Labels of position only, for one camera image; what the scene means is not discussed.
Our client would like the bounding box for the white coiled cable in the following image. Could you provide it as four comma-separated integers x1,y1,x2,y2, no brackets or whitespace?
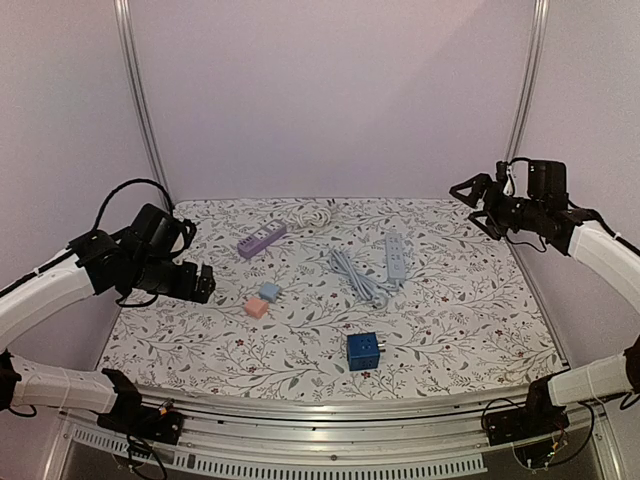
290,208,333,232

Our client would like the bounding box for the aluminium frame post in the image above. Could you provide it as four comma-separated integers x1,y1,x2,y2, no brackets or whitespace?
505,0,550,160
113,0,173,209

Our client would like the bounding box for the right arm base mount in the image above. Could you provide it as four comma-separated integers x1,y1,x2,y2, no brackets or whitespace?
481,376,570,446

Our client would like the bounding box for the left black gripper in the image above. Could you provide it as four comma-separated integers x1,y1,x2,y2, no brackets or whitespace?
131,255,216,303

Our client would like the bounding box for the light blue charger plug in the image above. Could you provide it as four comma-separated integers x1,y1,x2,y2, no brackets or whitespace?
258,282,284,303

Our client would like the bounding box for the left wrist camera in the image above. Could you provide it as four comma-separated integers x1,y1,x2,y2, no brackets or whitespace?
130,203,197,259

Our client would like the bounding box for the dark blue cube socket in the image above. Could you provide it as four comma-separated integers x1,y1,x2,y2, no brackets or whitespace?
346,333,386,372

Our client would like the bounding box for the aluminium front rail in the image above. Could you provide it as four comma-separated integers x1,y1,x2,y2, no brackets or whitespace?
42,384,624,480

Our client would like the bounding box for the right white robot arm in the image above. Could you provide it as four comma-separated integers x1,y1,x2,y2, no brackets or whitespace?
449,160,639,436

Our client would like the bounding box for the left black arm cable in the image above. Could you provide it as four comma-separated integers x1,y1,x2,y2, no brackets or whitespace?
92,179,174,236

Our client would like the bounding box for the pink charger plug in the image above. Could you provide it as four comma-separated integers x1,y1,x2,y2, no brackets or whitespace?
244,297,269,319

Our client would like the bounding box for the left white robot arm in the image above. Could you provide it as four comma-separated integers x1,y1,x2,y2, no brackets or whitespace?
1,229,215,434

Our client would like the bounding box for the purple power strip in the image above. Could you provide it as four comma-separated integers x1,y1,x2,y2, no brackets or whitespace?
237,220,287,259

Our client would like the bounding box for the left aluminium frame post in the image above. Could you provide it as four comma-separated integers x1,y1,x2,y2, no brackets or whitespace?
113,0,173,209

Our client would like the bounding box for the floral table mat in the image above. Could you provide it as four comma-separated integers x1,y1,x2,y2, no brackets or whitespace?
100,198,566,403

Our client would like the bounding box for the grey power strip cable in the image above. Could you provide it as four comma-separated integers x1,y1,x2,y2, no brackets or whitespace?
329,248,402,309

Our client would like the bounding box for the right aluminium frame post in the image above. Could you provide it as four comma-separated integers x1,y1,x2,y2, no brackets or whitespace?
505,0,550,160

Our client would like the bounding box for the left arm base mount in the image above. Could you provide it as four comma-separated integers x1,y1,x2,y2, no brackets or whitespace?
97,368,185,445

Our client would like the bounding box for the grey power strip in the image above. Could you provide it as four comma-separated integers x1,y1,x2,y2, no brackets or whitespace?
385,231,406,287

